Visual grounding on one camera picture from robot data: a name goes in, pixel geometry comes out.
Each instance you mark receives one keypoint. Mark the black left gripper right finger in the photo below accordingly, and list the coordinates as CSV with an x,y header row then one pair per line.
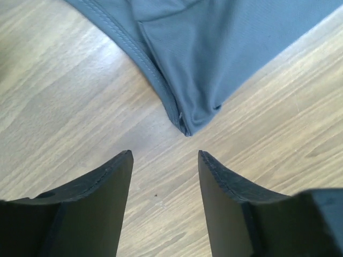
x,y
245,219

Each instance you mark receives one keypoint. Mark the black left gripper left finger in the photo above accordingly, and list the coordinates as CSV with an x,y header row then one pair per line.
x,y
83,217

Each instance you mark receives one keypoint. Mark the grey t shirt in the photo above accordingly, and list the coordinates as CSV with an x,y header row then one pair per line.
x,y
196,54

